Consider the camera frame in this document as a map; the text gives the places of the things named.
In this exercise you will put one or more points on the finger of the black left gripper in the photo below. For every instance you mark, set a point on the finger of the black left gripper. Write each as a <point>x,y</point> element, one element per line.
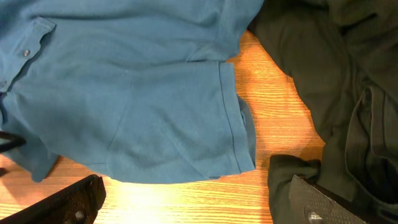
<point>10,141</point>

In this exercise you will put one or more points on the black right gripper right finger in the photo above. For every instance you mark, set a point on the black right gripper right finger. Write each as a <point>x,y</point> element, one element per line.
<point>313,204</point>

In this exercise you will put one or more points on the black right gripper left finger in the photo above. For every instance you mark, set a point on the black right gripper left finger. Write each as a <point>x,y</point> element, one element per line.
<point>78,203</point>

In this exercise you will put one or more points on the blue polo shirt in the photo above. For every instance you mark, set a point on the blue polo shirt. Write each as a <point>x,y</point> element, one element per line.
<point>140,91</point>

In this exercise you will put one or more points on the dark crumpled garment pile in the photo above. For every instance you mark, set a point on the dark crumpled garment pile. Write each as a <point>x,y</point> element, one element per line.
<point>342,57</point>

